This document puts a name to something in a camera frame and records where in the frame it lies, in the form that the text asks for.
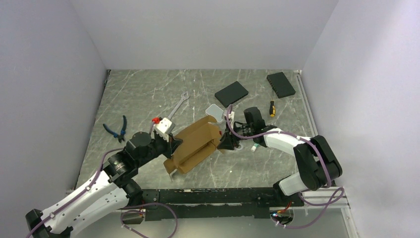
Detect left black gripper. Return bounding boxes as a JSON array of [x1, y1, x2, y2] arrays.
[[137, 131, 183, 167]]

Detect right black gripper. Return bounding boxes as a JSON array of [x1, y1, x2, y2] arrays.
[[217, 121, 254, 151]]

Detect brown cardboard box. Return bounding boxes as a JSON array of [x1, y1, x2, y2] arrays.
[[163, 116, 221, 175]]

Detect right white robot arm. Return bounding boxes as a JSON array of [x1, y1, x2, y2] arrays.
[[217, 106, 343, 206]]

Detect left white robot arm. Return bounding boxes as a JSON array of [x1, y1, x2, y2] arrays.
[[25, 132, 183, 238]]

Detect clear tape roll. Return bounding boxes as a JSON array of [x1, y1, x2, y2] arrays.
[[235, 144, 244, 151]]

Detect green white glue stick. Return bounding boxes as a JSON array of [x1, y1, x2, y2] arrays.
[[251, 143, 260, 152]]

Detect silver open-end wrench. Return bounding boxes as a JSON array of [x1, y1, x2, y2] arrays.
[[167, 92, 190, 120]]

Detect yellow black screwdriver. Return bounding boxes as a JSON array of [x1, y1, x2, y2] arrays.
[[269, 89, 276, 118]]

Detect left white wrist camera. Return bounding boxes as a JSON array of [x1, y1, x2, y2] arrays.
[[152, 118, 175, 142]]

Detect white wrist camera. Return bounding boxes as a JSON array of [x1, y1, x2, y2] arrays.
[[226, 112, 235, 128], [152, 118, 175, 142]]

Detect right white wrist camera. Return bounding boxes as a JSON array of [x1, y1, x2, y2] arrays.
[[226, 112, 235, 128]]

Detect black flat network switch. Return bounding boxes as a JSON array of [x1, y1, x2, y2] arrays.
[[214, 81, 249, 108]]

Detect blue handled pliers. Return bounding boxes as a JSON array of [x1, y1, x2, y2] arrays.
[[103, 115, 128, 143]]

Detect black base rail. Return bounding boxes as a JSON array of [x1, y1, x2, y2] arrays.
[[128, 187, 304, 221]]

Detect black ported switch box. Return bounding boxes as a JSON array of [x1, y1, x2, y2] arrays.
[[266, 72, 296, 98]]

